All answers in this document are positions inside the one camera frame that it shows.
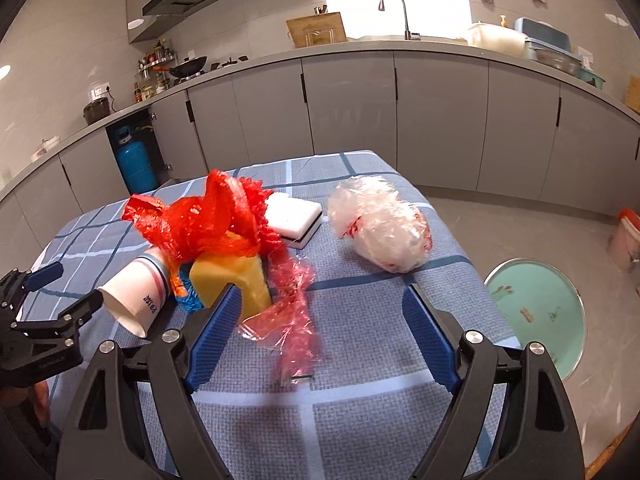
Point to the metal gooseneck faucet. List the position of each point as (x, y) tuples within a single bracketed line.
[(404, 10)]

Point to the plastic bucket with orange lid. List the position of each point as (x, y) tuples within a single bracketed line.
[(625, 245)]

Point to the blue checked tablecloth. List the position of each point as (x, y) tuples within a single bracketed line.
[(350, 410)]

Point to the spice rack with bottles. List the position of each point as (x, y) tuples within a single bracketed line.
[(155, 57)]

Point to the clear plastic bag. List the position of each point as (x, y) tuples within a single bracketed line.
[(385, 230)]

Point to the gas stove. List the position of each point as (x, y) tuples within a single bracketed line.
[(227, 62)]

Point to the green plastic tray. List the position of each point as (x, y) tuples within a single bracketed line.
[(592, 77)]

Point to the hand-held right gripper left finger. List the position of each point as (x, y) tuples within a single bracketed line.
[(215, 335)]

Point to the pink plastic wrapper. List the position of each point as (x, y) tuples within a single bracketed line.
[(295, 320)]

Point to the white block sponge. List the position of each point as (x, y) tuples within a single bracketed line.
[(290, 215)]

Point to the white plastic container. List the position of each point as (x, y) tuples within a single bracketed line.
[(495, 37)]

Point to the blue gas cylinder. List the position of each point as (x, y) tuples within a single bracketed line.
[(137, 165)]

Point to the black wok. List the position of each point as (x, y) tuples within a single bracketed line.
[(190, 66)]

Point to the round green bin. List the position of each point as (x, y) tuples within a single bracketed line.
[(540, 310)]

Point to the soap dispenser bottle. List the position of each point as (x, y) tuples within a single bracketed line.
[(502, 21)]

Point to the cardboard box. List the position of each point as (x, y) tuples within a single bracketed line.
[(315, 30)]

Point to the white wall socket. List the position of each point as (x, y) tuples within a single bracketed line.
[(100, 91)]

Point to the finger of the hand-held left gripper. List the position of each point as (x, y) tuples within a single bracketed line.
[(45, 275), (75, 315)]

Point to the grey kitchen base cabinets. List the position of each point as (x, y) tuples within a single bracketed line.
[(440, 110)]

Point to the white paper cup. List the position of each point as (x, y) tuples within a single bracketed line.
[(135, 295)]

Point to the blue snack wrapper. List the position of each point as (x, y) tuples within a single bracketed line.
[(187, 296)]

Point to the glass bowl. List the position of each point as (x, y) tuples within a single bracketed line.
[(557, 60)]

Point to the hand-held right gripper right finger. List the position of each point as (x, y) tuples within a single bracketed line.
[(430, 340)]

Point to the yellow sponge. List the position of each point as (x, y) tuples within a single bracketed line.
[(240, 280)]

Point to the red mesh bag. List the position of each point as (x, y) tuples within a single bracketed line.
[(200, 225)]

